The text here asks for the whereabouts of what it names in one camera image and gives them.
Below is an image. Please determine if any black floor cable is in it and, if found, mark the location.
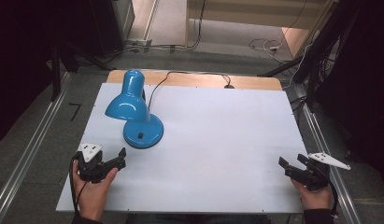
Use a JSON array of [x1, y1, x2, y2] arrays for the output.
[[102, 0, 207, 64]]

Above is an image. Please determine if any person's left hand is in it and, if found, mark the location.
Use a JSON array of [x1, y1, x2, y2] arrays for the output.
[[71, 161, 120, 222]]

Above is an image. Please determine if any metal floor rail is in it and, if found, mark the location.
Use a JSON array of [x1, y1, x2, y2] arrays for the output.
[[292, 83, 363, 224], [0, 72, 73, 224]]

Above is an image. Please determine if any light wooden furniture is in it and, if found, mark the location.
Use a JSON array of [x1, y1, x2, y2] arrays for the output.
[[184, 0, 338, 60]]

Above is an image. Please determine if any black metal stand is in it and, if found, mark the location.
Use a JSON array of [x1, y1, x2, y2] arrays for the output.
[[50, 43, 62, 103], [257, 0, 362, 110]]

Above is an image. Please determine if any black lamp cable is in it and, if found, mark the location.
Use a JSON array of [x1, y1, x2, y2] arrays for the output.
[[147, 70, 235, 112]]

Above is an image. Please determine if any white floor cable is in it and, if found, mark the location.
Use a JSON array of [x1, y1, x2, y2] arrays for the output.
[[248, 36, 285, 61]]

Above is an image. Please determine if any blue desk lamp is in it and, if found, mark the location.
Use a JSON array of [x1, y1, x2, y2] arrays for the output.
[[104, 69, 165, 150]]

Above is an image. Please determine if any dark cabinet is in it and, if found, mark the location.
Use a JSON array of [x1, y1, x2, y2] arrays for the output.
[[87, 0, 135, 58]]

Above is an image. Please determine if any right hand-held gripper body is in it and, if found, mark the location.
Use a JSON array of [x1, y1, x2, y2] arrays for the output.
[[285, 151, 352, 191]]

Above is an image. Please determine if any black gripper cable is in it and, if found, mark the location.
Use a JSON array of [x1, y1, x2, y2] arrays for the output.
[[68, 152, 89, 217], [322, 172, 341, 218]]

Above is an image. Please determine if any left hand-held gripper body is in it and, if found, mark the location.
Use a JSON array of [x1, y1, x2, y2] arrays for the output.
[[75, 142, 112, 184]]

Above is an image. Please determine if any grey power strip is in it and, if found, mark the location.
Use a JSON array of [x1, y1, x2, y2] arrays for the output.
[[126, 37, 153, 53]]

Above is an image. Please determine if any dark curtain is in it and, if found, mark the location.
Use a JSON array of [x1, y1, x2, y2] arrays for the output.
[[314, 0, 384, 190], [0, 0, 91, 146]]

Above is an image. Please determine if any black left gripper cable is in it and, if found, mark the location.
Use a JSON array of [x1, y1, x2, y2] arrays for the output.
[[68, 152, 89, 217]]

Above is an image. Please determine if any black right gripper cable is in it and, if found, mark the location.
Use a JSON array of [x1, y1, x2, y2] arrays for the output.
[[322, 172, 341, 218]]

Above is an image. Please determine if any person's right hand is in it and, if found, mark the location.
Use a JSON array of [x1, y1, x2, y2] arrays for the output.
[[291, 179, 334, 212]]

